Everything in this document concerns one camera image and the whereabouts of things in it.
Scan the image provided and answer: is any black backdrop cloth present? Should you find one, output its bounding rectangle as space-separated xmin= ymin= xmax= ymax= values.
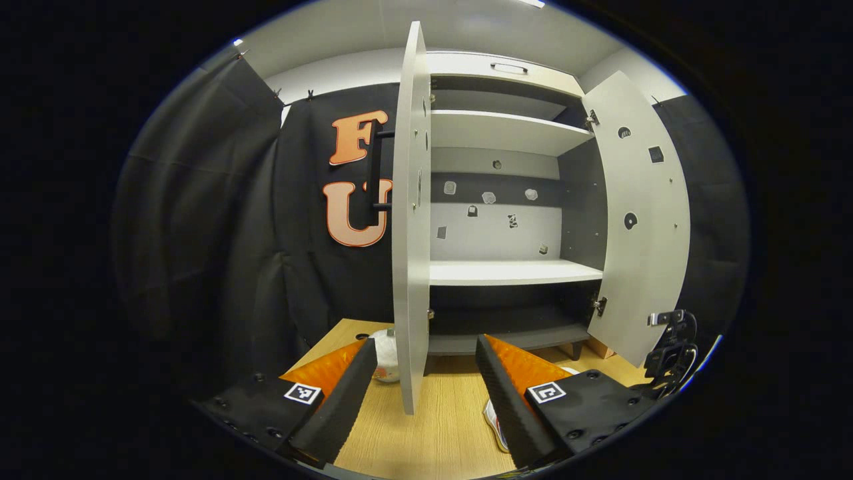
xmin=112 ymin=53 xmax=750 ymax=401

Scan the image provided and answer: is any white cabinet door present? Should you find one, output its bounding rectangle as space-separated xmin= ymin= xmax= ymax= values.
xmin=392 ymin=20 xmax=432 ymax=415
xmin=581 ymin=70 xmax=692 ymax=369

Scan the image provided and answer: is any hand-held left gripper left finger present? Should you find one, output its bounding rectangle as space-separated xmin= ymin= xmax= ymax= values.
xmin=193 ymin=337 xmax=379 ymax=471

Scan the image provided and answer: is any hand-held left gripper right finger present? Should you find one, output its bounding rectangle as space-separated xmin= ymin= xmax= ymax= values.
xmin=474 ymin=333 xmax=657 ymax=471

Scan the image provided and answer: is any white shoe cabinet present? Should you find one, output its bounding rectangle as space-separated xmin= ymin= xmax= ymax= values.
xmin=426 ymin=52 xmax=608 ymax=361

